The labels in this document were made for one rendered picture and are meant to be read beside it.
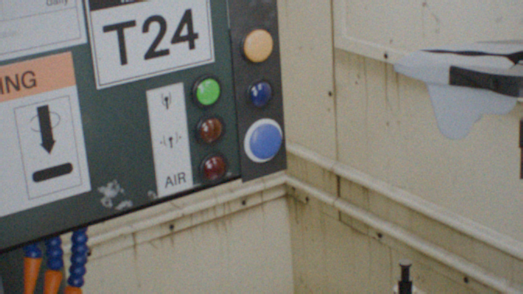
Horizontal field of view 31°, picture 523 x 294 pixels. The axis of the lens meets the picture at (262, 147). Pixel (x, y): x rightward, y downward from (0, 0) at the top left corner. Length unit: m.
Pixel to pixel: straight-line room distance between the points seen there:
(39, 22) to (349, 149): 1.31
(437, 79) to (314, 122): 1.33
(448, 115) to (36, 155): 0.29
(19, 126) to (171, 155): 0.13
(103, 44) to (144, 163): 0.10
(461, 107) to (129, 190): 0.25
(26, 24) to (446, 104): 0.29
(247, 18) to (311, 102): 1.25
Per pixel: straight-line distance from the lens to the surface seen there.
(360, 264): 2.01
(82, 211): 0.71
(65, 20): 0.67
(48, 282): 0.93
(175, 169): 0.74
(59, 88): 0.68
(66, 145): 0.69
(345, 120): 1.90
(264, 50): 0.74
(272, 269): 2.21
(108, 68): 0.69
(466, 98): 0.67
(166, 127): 0.72
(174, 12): 0.71
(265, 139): 0.76
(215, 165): 0.75
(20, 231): 0.70
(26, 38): 0.66
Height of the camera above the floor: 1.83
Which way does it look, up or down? 21 degrees down
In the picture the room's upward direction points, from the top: 4 degrees counter-clockwise
